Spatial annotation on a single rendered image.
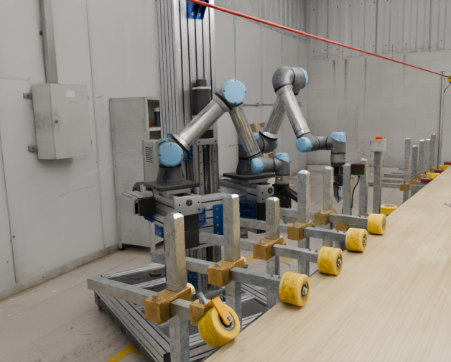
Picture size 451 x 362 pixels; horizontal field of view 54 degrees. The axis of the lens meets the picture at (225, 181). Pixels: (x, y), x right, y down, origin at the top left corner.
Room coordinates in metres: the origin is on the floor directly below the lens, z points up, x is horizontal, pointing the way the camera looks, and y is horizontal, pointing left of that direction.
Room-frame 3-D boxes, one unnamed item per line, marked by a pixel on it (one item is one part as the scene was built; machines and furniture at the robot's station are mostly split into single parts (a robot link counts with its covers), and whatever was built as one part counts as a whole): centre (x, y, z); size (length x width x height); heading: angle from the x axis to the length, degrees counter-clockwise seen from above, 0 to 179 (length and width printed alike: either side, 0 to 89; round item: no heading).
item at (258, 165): (2.23, -0.19, 1.12); 0.11 x 0.11 x 0.08; 8
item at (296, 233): (1.64, -0.28, 0.95); 0.14 x 0.06 x 0.05; 146
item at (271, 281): (1.23, 0.03, 0.95); 0.50 x 0.04 x 0.04; 56
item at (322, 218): (1.85, -0.43, 0.95); 0.14 x 0.06 x 0.05; 146
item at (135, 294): (1.06, 0.23, 0.95); 0.37 x 0.03 x 0.03; 56
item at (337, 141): (2.27, -0.58, 1.22); 0.09 x 0.08 x 0.11; 44
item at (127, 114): (4.72, 0.72, 0.78); 0.90 x 0.45 x 1.55; 152
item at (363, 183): (2.28, -0.72, 0.90); 0.04 x 0.04 x 0.48; 56
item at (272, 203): (1.45, -0.16, 0.87); 0.04 x 0.04 x 0.48; 56
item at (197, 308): (0.93, 0.04, 0.95); 0.10 x 0.04 x 0.10; 56
